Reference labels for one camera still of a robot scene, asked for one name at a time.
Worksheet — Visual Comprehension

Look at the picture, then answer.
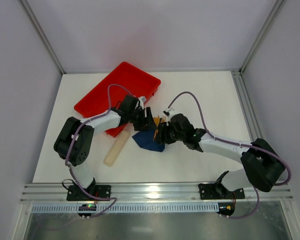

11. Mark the aluminium left corner post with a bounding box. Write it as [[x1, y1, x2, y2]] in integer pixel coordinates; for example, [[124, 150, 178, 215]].
[[18, 0, 66, 75]]

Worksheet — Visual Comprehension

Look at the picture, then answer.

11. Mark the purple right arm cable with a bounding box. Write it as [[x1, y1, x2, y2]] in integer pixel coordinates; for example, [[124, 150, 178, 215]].
[[167, 91, 292, 220]]

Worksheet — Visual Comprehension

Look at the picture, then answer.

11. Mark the aluminium rail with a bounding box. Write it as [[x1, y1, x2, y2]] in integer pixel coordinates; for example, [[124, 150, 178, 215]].
[[231, 69, 264, 140], [20, 182, 294, 204]]

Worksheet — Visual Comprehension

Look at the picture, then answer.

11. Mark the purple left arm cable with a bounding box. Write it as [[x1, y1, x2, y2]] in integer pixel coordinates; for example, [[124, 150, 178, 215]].
[[64, 84, 141, 221]]

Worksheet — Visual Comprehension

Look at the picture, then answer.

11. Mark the aluminium front rail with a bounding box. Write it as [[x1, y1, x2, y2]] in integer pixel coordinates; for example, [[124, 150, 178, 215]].
[[20, 182, 294, 204]]

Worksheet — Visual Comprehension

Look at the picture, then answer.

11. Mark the white slotted cable duct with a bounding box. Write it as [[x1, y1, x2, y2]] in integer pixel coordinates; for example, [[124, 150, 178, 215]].
[[31, 202, 218, 214]]

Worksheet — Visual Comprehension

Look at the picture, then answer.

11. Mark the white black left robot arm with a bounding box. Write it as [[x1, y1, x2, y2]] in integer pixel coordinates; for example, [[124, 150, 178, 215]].
[[53, 95, 155, 189]]

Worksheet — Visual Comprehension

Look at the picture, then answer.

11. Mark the right black controller board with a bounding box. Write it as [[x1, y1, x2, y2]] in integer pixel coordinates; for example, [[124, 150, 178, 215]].
[[217, 202, 236, 216]]

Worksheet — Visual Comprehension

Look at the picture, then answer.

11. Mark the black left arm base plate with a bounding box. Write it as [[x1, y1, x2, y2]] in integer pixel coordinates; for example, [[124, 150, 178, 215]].
[[66, 184, 112, 202]]

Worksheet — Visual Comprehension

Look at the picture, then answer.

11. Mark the left black controller board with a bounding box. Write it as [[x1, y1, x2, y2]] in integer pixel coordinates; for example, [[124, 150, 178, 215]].
[[77, 203, 97, 219]]

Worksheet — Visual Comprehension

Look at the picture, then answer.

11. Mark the orange plastic fork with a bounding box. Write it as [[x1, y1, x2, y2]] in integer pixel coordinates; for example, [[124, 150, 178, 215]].
[[157, 116, 166, 124]]

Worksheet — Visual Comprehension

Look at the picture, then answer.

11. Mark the aluminium right corner post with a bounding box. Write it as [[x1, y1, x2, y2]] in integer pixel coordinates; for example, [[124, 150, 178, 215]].
[[239, 0, 287, 74]]

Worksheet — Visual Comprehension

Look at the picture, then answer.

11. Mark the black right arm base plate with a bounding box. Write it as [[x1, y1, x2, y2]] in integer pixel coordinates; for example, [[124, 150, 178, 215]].
[[198, 183, 245, 200]]

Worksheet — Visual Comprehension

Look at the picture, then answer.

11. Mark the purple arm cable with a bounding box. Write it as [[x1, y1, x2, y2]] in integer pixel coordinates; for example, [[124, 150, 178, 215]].
[[167, 91, 292, 220], [64, 84, 141, 221]]

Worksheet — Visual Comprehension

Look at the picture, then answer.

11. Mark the orange plastic knife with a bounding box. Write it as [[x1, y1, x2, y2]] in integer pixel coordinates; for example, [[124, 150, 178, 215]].
[[153, 116, 161, 140]]

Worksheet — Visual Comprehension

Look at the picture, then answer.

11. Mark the red plastic tray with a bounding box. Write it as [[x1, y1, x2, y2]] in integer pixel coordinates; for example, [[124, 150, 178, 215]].
[[73, 61, 162, 139]]

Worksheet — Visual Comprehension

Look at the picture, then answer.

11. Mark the black controller board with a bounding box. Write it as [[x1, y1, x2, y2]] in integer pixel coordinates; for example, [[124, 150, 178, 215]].
[[217, 202, 236, 216], [77, 203, 97, 219]]

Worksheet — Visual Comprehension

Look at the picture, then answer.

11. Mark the dark blue paper napkin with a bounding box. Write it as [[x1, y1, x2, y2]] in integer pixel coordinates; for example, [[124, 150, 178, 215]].
[[132, 129, 165, 153]]

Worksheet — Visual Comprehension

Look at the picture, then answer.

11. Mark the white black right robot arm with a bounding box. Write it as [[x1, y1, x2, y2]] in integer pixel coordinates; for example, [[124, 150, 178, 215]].
[[155, 113, 286, 199]]

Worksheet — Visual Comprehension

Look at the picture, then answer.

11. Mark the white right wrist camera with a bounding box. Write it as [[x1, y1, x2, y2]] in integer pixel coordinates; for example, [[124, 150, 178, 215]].
[[163, 107, 176, 117]]

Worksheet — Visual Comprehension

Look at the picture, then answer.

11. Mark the aluminium right side rail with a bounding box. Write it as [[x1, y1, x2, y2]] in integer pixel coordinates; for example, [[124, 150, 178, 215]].
[[231, 69, 264, 140]]

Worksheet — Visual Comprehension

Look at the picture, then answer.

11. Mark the aluminium corner post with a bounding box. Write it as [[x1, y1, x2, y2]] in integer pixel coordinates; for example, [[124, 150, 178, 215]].
[[18, 0, 66, 75], [239, 0, 287, 74]]

